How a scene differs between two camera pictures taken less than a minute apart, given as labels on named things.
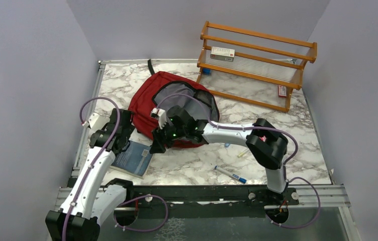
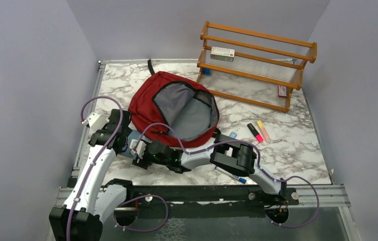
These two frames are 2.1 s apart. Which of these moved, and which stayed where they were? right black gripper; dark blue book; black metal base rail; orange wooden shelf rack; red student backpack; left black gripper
Moved: dark blue book; right black gripper
Stayed: red student backpack; left black gripper; orange wooden shelf rack; black metal base rail
